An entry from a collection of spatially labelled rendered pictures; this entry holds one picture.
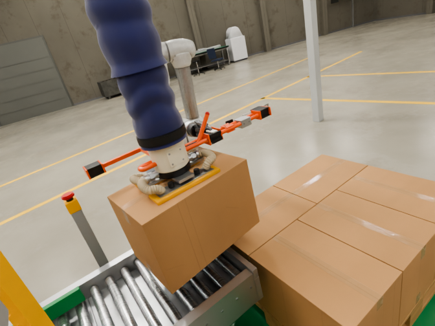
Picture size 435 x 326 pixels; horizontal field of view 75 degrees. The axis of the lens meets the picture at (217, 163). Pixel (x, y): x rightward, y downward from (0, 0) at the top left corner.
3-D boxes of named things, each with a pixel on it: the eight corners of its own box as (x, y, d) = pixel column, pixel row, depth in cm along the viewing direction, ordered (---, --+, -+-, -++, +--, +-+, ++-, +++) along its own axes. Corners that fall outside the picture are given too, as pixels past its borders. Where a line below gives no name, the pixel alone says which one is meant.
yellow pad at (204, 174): (158, 206, 120) (155, 196, 117) (149, 198, 127) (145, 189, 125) (221, 171, 135) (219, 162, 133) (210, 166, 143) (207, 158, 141)
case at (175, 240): (172, 294, 127) (141, 225, 110) (134, 255, 156) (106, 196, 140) (259, 221, 157) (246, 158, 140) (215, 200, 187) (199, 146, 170)
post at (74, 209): (127, 320, 199) (65, 205, 157) (125, 314, 204) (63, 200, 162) (136, 314, 202) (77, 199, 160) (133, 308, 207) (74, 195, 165)
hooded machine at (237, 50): (243, 58, 1500) (237, 25, 1432) (248, 58, 1439) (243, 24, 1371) (229, 62, 1481) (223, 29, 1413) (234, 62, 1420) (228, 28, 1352)
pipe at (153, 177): (153, 197, 120) (149, 186, 117) (134, 181, 139) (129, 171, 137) (217, 163, 135) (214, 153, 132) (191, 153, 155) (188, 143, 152)
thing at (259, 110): (261, 119, 156) (259, 111, 154) (252, 118, 162) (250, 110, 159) (271, 114, 160) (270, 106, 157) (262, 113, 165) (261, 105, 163)
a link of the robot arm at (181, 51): (184, 143, 227) (209, 136, 232) (189, 150, 213) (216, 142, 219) (160, 41, 191) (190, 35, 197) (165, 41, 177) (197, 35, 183)
